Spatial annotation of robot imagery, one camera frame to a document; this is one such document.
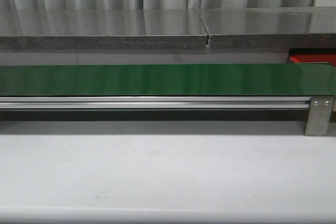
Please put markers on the aluminium conveyor frame rail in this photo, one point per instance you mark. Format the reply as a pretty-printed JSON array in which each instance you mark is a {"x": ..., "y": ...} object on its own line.
[{"x": 146, "y": 102}]

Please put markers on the steel conveyor support bracket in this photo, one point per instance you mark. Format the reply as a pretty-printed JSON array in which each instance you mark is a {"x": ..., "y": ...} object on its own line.
[{"x": 319, "y": 116}]

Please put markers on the red plastic tray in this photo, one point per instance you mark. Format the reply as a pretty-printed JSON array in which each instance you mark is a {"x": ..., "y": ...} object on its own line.
[{"x": 314, "y": 58}]

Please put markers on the green conveyor belt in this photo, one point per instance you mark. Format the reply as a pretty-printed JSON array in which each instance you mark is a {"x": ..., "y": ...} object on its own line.
[{"x": 302, "y": 79}]

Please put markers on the right grey stone slab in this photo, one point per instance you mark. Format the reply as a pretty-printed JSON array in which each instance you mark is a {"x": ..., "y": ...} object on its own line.
[{"x": 283, "y": 27}]

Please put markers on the grey stone counter slab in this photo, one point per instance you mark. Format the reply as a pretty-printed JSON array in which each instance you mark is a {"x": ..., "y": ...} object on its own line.
[{"x": 96, "y": 29}]

